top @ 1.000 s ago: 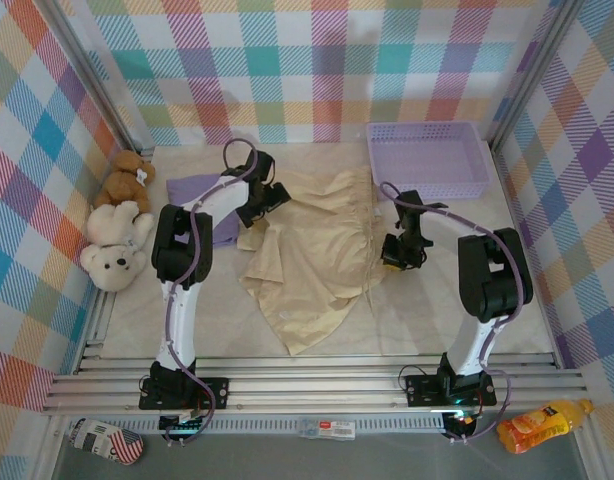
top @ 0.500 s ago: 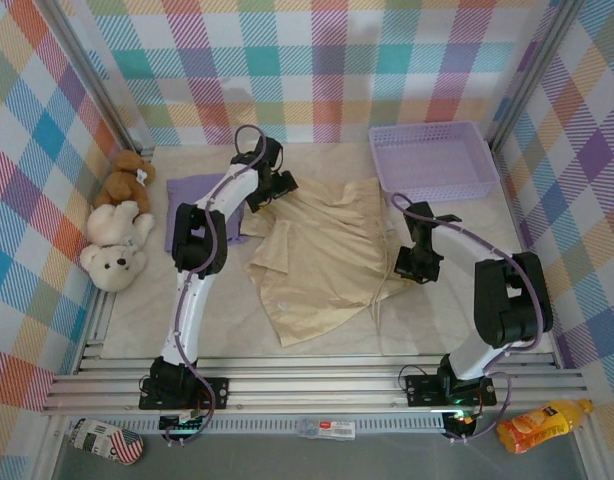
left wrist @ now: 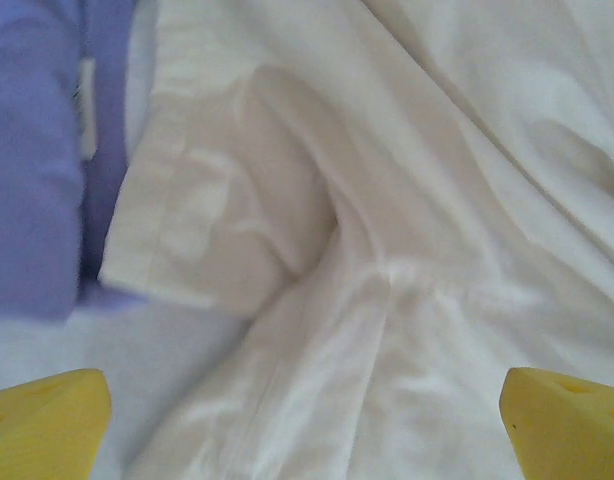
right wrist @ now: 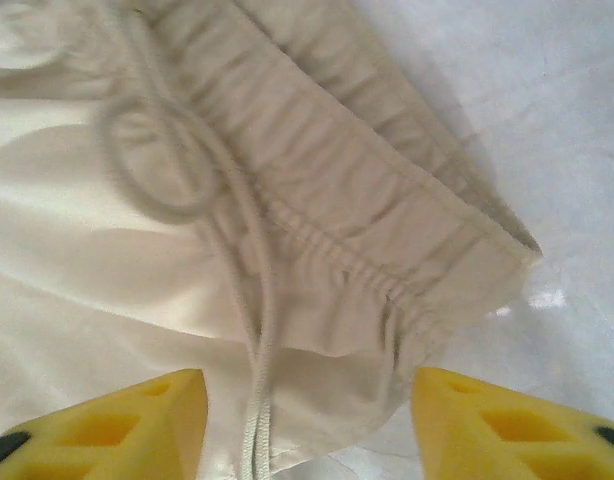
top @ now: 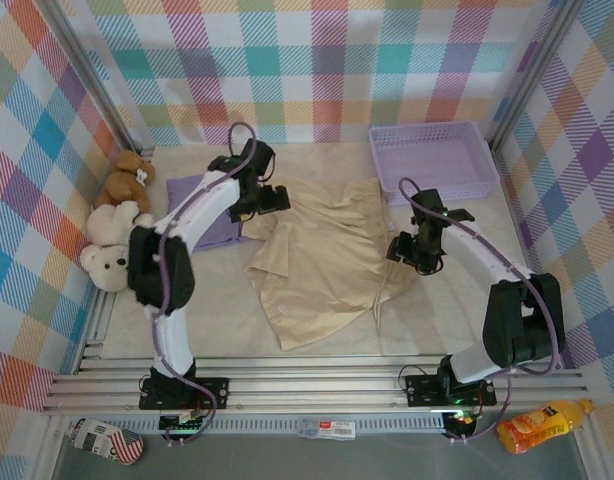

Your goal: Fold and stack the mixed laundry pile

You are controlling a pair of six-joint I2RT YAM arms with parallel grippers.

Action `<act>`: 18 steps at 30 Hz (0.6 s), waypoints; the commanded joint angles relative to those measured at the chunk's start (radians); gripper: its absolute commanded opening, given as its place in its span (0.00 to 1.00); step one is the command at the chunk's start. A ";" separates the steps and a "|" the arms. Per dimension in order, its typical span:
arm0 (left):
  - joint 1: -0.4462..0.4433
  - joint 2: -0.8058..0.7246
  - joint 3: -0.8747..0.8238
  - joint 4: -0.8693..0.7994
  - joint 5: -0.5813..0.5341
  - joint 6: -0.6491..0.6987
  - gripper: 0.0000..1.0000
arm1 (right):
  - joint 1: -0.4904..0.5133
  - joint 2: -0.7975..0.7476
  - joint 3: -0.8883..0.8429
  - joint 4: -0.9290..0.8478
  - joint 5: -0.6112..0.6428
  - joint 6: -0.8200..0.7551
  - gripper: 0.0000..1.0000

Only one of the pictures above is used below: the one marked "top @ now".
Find purple t-shirt with script print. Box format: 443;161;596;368
165;175;246;251

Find purple plastic basket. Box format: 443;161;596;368
369;121;502;207

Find beige drawstring shorts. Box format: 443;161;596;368
244;178;413;352

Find brown teddy bear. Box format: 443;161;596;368
95;149;157;214

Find cream teddy bear without face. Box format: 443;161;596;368
86;200;156;249

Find cream teddy bear black nose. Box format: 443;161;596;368
80;242;134;294

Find right controller circuit board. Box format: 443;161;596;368
444;409;481;437

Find controller circuit board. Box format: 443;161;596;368
159;412;208;434
444;409;481;437

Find clear packet with red label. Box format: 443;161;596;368
297;418;358;441

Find orange juice bottle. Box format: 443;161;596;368
496;398;596;455

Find left controller circuit board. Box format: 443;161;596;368
159;412;208;434

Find flag print fabric pouch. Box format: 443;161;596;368
69;418;144;466

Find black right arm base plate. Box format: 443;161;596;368
404;373;498;407

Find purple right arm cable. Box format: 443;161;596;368
397;177;561;445

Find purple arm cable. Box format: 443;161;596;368
149;122;261;447
397;177;561;445

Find aluminium rail frame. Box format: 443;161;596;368
40;339;591;416

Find aluminium corner post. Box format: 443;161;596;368
34;0;156;155
489;0;586;152

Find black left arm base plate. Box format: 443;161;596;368
138;377;231;412

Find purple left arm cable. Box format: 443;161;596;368
149;122;261;447

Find grey slotted cable duct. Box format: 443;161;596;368
69;417;448;437

